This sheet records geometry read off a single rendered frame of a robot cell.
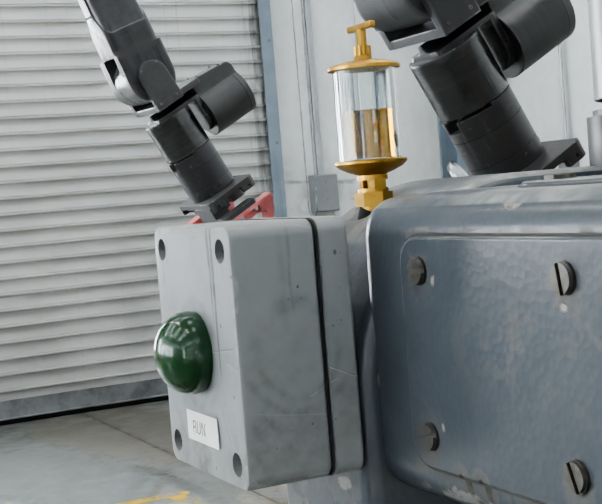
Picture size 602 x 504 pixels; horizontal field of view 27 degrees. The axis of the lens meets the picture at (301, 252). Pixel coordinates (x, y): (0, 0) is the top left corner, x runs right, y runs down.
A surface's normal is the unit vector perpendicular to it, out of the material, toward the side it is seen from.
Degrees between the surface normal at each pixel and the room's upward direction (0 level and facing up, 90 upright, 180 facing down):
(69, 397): 90
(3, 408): 90
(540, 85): 90
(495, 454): 90
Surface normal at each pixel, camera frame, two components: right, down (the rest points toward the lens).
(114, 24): 0.29, -0.16
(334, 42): 0.44, 0.01
